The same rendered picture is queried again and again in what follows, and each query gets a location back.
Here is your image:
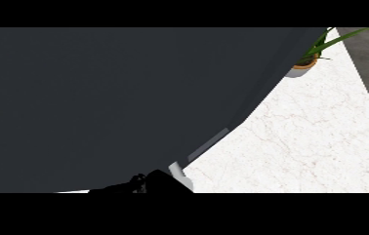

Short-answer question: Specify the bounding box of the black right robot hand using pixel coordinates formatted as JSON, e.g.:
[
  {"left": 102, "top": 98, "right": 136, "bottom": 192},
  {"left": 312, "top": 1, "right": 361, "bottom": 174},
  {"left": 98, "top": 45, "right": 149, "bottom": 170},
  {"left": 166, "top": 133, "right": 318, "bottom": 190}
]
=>
[{"left": 89, "top": 169, "right": 195, "bottom": 194}]

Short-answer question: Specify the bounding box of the dark grey cabinet door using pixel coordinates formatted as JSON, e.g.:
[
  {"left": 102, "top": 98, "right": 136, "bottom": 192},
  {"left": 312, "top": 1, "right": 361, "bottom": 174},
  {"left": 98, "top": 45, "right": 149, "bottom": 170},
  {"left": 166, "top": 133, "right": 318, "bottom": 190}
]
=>
[{"left": 0, "top": 26, "right": 331, "bottom": 194}]

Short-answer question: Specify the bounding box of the green potted plant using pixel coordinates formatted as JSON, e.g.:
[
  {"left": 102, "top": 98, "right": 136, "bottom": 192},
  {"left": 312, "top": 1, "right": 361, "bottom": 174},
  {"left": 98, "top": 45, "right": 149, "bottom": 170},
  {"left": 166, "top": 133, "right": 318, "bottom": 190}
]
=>
[{"left": 284, "top": 26, "right": 369, "bottom": 79}]

